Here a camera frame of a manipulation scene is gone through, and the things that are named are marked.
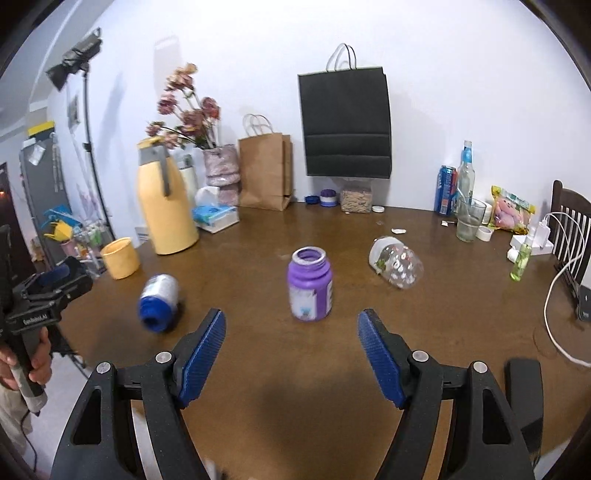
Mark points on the black light stand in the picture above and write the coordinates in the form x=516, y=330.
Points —
x=87, y=138

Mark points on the clear glass bottle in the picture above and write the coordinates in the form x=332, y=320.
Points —
x=466, y=177

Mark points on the white charger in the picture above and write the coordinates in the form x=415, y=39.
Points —
x=543, y=230

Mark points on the clear drinking glass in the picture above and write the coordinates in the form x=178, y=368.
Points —
x=470, y=224

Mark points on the purple white small container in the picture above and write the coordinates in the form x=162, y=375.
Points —
x=328, y=198

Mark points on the brown paper bag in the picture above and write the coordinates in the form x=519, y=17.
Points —
x=265, y=170

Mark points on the purple cup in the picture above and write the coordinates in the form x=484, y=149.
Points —
x=310, y=285

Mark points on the person's left hand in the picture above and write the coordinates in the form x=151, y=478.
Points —
x=40, y=360

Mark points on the dried pink flowers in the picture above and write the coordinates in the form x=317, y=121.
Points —
x=184, y=110

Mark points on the blue white tissue box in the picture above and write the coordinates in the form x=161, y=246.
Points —
x=216, y=218

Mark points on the pink snack packet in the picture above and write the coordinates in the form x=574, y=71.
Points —
x=510, y=210

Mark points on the green spray bottle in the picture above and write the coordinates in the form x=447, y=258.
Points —
x=521, y=265

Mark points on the black paper bag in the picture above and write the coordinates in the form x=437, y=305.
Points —
x=346, y=124

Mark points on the white tape roll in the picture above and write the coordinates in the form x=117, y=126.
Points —
x=485, y=234

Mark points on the blue white bottle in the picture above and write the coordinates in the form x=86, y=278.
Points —
x=157, y=302

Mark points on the clear jar of nuts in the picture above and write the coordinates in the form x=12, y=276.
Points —
x=356, y=197

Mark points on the blue drink can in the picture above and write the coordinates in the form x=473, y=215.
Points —
x=444, y=191

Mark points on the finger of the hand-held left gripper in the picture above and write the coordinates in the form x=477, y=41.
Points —
x=51, y=277

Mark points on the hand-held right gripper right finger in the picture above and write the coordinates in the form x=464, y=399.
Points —
x=381, y=360

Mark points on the clear plastic jar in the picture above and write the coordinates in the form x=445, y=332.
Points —
x=396, y=263

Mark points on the white power strip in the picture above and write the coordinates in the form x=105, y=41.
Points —
x=540, y=249

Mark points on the yellow thermos jug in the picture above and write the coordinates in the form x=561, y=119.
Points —
x=166, y=203

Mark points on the pink vase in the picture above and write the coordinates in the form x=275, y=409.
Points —
x=222, y=173

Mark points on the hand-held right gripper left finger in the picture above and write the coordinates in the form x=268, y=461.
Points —
x=203, y=355

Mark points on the person's left forearm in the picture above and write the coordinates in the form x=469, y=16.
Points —
x=8, y=417

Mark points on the dark wooden chair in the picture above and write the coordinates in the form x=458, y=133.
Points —
x=570, y=221

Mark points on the grey refrigerator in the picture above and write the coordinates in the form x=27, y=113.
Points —
x=41, y=194

